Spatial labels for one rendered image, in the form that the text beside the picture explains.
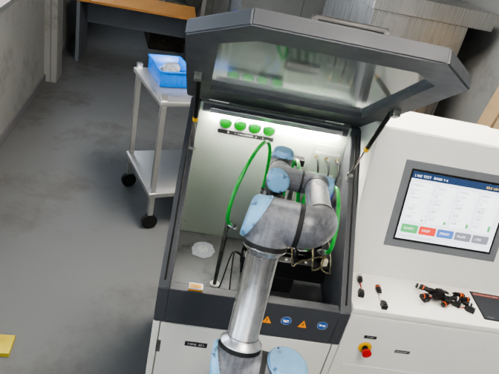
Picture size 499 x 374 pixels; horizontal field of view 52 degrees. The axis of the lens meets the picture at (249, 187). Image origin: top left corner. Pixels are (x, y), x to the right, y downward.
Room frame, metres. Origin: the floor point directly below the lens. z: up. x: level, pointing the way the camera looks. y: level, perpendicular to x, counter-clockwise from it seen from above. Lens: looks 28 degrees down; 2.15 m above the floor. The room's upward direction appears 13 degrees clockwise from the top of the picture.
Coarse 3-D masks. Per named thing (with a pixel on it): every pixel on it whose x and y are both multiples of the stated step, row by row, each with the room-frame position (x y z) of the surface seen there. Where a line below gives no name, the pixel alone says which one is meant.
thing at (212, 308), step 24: (216, 288) 1.42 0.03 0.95; (168, 312) 1.37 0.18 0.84; (192, 312) 1.38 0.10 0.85; (216, 312) 1.39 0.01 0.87; (264, 312) 1.41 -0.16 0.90; (288, 312) 1.42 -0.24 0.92; (312, 312) 1.43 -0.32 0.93; (336, 312) 1.44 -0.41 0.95; (288, 336) 1.43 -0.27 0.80; (312, 336) 1.44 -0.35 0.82
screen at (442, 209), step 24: (408, 168) 1.79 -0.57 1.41; (432, 168) 1.81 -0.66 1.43; (456, 168) 1.82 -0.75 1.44; (408, 192) 1.77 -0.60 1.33; (432, 192) 1.79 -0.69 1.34; (456, 192) 1.80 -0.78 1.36; (480, 192) 1.82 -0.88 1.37; (408, 216) 1.75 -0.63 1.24; (432, 216) 1.77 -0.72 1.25; (456, 216) 1.79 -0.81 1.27; (480, 216) 1.80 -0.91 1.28; (384, 240) 1.72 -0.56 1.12; (408, 240) 1.73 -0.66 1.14; (432, 240) 1.75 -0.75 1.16; (456, 240) 1.77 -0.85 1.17; (480, 240) 1.78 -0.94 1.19
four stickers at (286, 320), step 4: (264, 316) 1.41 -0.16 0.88; (268, 316) 1.41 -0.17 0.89; (272, 316) 1.41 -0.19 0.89; (284, 316) 1.42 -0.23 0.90; (264, 320) 1.41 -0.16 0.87; (268, 320) 1.41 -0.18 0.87; (272, 320) 1.42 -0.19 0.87; (284, 320) 1.42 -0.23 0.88; (288, 320) 1.42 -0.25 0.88; (300, 320) 1.43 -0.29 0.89; (284, 324) 1.42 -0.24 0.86; (288, 324) 1.42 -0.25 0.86; (300, 324) 1.43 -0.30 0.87; (304, 324) 1.43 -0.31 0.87; (320, 324) 1.44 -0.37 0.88; (324, 324) 1.44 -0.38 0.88; (304, 328) 1.43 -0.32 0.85; (316, 328) 1.44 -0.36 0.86; (320, 328) 1.44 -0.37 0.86; (324, 328) 1.44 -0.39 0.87
